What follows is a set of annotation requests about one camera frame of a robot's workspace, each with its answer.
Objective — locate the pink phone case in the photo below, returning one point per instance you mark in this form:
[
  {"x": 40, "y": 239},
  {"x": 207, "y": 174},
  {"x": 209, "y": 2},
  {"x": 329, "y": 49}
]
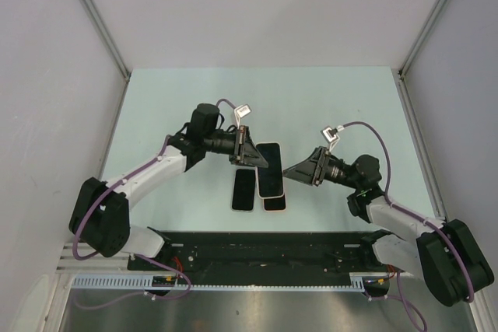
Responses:
[{"x": 275, "y": 211}]

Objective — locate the white slotted cable duct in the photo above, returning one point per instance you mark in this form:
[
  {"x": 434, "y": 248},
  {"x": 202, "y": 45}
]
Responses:
[{"x": 340, "y": 283}]

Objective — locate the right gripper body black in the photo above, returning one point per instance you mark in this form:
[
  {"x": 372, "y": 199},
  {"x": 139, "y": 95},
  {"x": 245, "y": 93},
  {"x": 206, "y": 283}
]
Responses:
[{"x": 325, "y": 158}]

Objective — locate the aluminium rail profile front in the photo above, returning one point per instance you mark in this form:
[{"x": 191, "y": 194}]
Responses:
[{"x": 95, "y": 265}]

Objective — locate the right aluminium frame post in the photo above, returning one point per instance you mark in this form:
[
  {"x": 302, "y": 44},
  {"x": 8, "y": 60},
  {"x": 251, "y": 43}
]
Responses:
[{"x": 431, "y": 20}]

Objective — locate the beige phone case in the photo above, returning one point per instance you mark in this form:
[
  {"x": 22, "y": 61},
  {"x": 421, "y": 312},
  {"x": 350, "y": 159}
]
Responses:
[{"x": 269, "y": 196}]

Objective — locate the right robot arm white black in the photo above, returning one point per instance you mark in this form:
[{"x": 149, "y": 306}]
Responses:
[{"x": 443, "y": 254}]

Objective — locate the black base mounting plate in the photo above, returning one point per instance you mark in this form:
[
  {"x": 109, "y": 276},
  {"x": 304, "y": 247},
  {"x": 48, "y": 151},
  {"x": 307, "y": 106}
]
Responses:
[{"x": 249, "y": 254}]

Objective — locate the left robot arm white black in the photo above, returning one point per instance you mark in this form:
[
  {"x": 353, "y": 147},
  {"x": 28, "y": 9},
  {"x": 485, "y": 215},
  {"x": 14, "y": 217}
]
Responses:
[{"x": 100, "y": 220}]

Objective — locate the clear transparent phone case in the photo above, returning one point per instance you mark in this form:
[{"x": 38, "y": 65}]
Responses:
[{"x": 244, "y": 211}]

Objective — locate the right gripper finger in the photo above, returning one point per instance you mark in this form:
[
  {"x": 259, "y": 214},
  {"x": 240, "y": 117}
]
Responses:
[
  {"x": 298, "y": 176},
  {"x": 306, "y": 167}
]

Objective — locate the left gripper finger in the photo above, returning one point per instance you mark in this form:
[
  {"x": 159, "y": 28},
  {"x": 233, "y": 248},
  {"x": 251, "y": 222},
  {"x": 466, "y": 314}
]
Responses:
[
  {"x": 250, "y": 163},
  {"x": 250, "y": 151}
]

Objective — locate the aluminium frame post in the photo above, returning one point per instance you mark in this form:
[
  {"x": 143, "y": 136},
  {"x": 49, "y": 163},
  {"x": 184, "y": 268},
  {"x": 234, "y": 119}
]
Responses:
[
  {"x": 106, "y": 38},
  {"x": 431, "y": 20}
]

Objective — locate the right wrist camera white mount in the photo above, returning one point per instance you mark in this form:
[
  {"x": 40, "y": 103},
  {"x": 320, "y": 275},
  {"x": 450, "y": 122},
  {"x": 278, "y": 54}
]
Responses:
[{"x": 331, "y": 136}]

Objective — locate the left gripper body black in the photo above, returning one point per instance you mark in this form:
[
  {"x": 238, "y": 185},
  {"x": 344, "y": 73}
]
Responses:
[{"x": 241, "y": 137}]

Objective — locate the left aluminium frame post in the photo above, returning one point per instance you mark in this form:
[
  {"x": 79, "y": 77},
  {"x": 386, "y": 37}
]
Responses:
[{"x": 106, "y": 38}]

